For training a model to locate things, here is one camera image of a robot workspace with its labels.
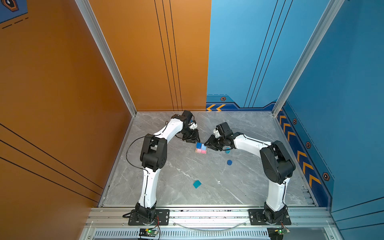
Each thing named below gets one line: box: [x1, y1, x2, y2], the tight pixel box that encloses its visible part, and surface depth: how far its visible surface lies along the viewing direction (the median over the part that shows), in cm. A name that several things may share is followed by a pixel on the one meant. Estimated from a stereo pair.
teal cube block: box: [193, 180, 202, 189], surface depth 86 cm
